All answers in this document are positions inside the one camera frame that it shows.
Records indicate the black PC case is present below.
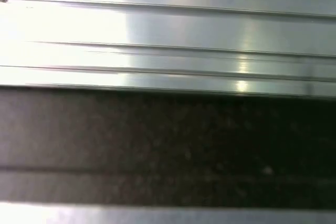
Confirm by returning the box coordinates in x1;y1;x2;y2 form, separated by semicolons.
0;83;336;209

